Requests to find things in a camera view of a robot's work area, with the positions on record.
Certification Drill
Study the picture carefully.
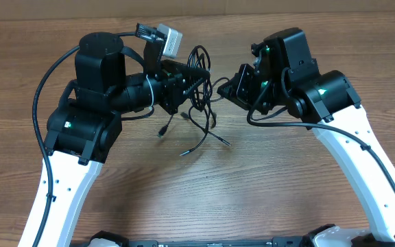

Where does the black left camera cable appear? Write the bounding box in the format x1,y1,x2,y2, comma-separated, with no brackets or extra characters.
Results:
31,32,139,247

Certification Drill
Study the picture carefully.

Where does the black right camera cable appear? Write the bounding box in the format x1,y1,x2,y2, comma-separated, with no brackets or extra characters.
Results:
246,80,395,231

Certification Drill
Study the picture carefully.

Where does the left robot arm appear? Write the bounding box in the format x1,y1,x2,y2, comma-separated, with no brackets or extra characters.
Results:
19,29,213,246

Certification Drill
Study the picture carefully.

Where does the black USB cable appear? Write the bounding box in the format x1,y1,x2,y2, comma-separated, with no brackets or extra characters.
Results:
156,45,232,157

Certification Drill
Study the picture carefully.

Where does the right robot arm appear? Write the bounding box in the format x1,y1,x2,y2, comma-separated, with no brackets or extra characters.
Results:
217,27,395,246

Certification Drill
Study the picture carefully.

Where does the black camera cable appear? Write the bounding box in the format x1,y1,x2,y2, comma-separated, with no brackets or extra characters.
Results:
31,32,139,247
246,80,395,231

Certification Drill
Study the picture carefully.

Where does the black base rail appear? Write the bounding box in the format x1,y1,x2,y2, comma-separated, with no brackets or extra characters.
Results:
70,223,352,247

